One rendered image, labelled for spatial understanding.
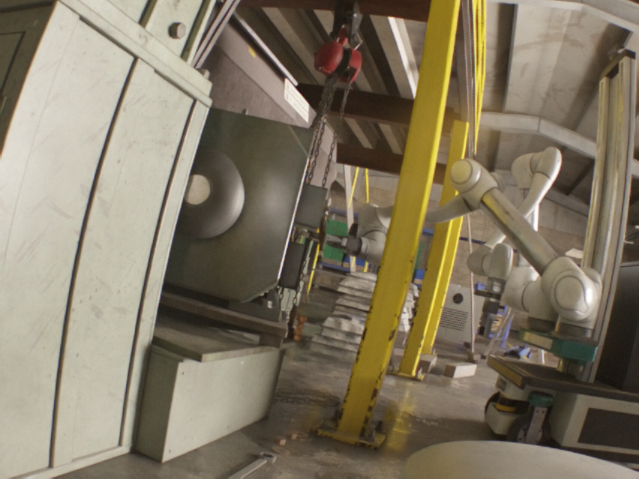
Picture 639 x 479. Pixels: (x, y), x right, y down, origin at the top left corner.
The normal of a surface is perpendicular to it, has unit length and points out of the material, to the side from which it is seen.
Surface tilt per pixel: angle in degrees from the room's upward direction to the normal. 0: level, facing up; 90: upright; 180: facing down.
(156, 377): 90
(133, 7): 90
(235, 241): 90
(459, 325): 90
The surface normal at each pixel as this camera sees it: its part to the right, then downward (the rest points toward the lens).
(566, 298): -0.57, -0.14
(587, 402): -0.13, -0.09
